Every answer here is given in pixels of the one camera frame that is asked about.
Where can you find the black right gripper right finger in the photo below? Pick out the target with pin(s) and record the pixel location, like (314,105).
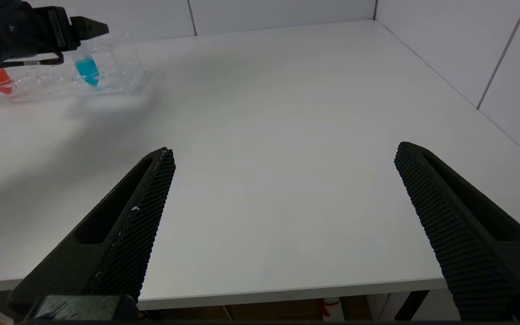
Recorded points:
(467,243)

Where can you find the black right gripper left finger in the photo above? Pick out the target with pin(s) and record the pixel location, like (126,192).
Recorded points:
(124,234)

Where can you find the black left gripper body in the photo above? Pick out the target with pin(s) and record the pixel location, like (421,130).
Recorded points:
(45,31)

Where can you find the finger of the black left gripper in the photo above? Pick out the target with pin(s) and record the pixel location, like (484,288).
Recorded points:
(88,29)

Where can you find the test tube with blue liquid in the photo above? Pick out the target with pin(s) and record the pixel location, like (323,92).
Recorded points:
(87,70)

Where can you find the clear acrylic test tube rack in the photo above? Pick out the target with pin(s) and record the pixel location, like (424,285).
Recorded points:
(120,76)

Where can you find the black table leg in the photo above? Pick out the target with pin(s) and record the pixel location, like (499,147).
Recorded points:
(411,306)

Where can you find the white object with red mark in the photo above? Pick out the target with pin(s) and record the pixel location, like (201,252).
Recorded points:
(330,309)

